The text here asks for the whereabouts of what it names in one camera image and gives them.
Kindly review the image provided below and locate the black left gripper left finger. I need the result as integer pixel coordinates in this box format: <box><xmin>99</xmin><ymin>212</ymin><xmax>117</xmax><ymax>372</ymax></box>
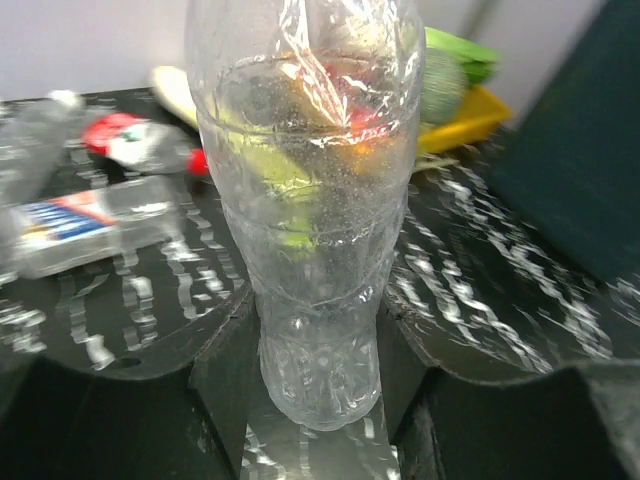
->
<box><xmin>1</xmin><ymin>286</ymin><xmax>259</xmax><ymax>479</ymax></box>

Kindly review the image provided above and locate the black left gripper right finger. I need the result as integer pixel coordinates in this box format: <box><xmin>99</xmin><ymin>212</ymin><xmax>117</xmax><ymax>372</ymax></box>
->
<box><xmin>377</xmin><ymin>298</ymin><xmax>639</xmax><ymax>479</ymax></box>

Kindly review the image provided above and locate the clear bottle blue red label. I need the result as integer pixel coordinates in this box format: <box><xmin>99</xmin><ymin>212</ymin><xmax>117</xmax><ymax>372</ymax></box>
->
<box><xmin>1</xmin><ymin>176</ymin><xmax>181</xmax><ymax>279</ymax></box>

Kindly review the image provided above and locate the dark green plastic bin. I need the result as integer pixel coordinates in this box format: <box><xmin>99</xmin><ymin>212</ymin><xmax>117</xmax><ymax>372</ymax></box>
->
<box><xmin>488</xmin><ymin>1</ymin><xmax>639</xmax><ymax>283</ymax></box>

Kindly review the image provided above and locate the clear crushed bottle middle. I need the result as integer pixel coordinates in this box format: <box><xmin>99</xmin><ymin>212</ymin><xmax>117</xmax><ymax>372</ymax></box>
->
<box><xmin>1</xmin><ymin>90</ymin><xmax>85</xmax><ymax>206</ymax></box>

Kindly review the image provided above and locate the red label crushed bottle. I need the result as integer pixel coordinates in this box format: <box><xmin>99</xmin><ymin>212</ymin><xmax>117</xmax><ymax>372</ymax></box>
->
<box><xmin>81</xmin><ymin>112</ymin><xmax>209</xmax><ymax>177</ymax></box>

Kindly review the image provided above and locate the yellow plastic tray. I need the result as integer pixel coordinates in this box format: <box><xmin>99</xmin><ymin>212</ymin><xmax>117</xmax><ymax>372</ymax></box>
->
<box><xmin>417</xmin><ymin>86</ymin><xmax>512</xmax><ymax>155</ymax></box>

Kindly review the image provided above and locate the celery stalk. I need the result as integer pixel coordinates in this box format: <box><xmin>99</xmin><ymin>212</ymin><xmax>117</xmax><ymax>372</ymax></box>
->
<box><xmin>149</xmin><ymin>66</ymin><xmax>198</xmax><ymax>130</ymax></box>

